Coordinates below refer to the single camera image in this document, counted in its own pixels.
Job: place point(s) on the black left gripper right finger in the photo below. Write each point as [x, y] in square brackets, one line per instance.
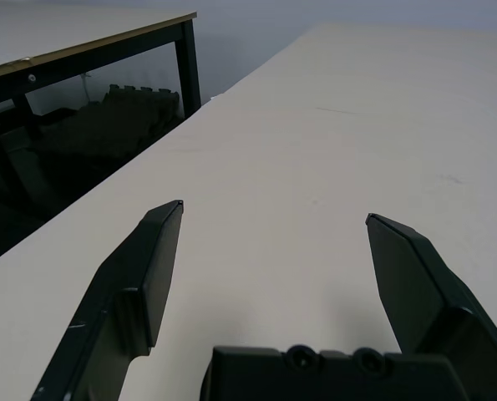
[419, 292]

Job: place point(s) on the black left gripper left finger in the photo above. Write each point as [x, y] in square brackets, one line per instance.
[118, 292]

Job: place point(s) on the dark foam puzzle mats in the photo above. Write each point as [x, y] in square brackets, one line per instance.
[106, 125]

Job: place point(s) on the black-framed wooden side table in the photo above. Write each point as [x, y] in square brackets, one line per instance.
[85, 54]

